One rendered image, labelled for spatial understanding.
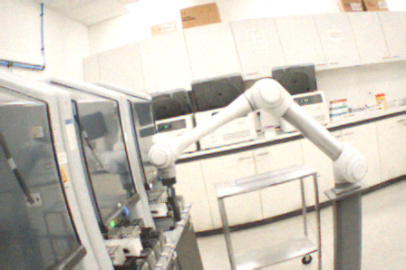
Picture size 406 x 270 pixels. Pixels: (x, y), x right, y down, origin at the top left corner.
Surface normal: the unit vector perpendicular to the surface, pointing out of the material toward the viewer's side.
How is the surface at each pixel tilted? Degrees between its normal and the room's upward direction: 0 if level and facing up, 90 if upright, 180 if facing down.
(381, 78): 90
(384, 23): 90
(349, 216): 90
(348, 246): 90
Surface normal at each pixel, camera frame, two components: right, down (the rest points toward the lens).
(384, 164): -0.07, 0.07
